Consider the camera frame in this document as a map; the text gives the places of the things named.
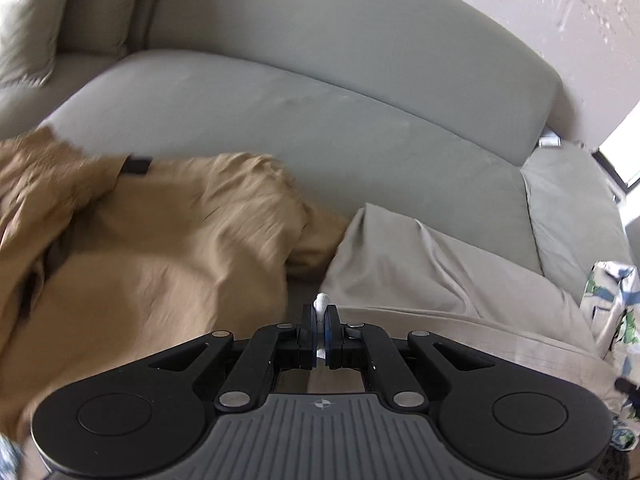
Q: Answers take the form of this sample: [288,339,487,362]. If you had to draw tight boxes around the tan drawstring shorts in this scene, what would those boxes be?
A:
[282,200,352,282]

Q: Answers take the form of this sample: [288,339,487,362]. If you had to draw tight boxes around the dark spotted cloth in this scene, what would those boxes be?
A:
[597,447,632,480]

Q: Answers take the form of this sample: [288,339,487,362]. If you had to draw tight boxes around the bright window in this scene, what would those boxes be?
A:
[592,110,640,193]

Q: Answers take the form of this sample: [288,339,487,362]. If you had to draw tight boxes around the off-white garment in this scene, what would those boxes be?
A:
[305,202,631,418]

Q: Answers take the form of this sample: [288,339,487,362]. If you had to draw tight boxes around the blue white printed cloth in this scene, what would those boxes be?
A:
[580,260,640,453]

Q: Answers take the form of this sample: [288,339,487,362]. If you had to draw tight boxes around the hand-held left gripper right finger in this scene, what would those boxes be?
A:
[322,305,496,409]

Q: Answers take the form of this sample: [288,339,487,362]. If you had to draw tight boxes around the grey sofa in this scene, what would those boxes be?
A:
[0,0,631,311]

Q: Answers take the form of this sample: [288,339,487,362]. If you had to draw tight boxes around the grey side cushion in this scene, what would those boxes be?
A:
[520,141,636,307]

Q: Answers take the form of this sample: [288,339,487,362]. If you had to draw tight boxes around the large grey throw cushion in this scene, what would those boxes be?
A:
[0,0,81,88]

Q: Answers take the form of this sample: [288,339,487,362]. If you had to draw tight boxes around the tan shirt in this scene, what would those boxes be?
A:
[0,127,311,443]

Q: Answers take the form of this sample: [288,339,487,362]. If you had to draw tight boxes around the blue white patterned rug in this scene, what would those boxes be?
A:
[0,432,26,480]

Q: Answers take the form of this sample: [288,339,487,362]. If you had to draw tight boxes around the grey back cushion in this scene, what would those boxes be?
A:
[55,0,168,58]

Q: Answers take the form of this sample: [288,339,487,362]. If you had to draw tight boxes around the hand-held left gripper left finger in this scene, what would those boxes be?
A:
[147,305,321,409]

